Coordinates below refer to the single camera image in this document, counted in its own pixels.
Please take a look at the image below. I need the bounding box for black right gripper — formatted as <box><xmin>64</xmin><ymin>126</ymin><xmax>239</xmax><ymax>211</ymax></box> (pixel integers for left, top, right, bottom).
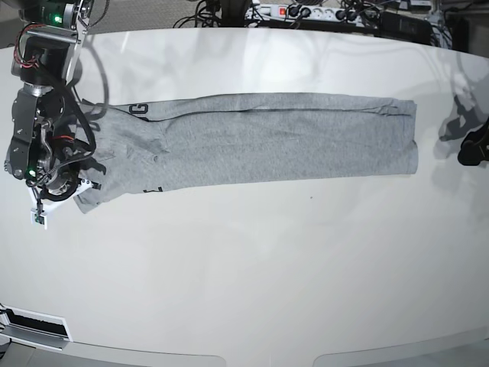
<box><xmin>40</xmin><ymin>170</ymin><xmax>79</xmax><ymax>202</ymax></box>

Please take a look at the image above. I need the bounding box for grey t-shirt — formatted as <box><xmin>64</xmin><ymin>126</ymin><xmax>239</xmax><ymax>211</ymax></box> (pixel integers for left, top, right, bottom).
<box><xmin>76</xmin><ymin>93</ymin><xmax>418</xmax><ymax>213</ymax></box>

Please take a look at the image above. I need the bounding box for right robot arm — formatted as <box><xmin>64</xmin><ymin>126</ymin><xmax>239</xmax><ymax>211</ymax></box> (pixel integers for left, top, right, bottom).
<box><xmin>5</xmin><ymin>1</ymin><xmax>100</xmax><ymax>203</ymax></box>

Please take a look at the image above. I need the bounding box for black power adapter box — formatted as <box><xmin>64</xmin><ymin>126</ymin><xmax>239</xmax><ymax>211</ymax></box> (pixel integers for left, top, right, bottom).
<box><xmin>378</xmin><ymin>12</ymin><xmax>432</xmax><ymax>45</ymax></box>

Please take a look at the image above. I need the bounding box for white power strip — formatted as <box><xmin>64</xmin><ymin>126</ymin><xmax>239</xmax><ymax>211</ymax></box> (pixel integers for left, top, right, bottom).
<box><xmin>244</xmin><ymin>2</ymin><xmax>381</xmax><ymax>28</ymax></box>

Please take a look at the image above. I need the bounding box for white slotted bracket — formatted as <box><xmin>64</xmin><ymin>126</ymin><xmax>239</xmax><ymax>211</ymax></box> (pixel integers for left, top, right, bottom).
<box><xmin>1</xmin><ymin>305</ymin><xmax>73</xmax><ymax>351</ymax></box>

